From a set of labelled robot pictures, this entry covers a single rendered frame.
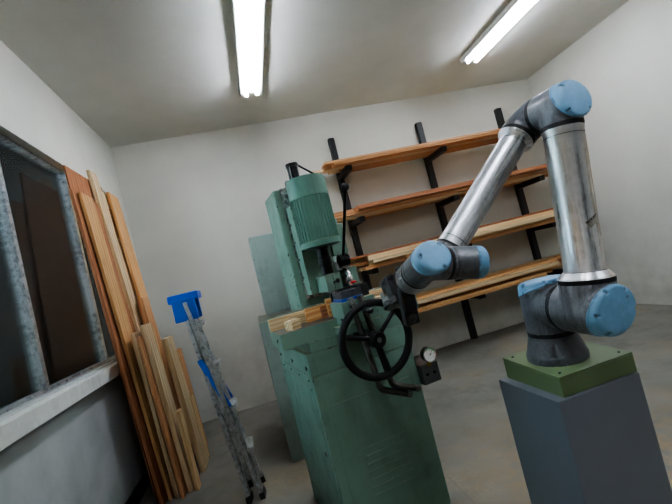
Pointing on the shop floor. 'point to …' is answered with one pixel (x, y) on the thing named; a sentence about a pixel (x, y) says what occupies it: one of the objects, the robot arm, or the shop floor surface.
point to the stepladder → (186, 311)
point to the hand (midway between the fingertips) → (388, 310)
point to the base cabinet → (366, 437)
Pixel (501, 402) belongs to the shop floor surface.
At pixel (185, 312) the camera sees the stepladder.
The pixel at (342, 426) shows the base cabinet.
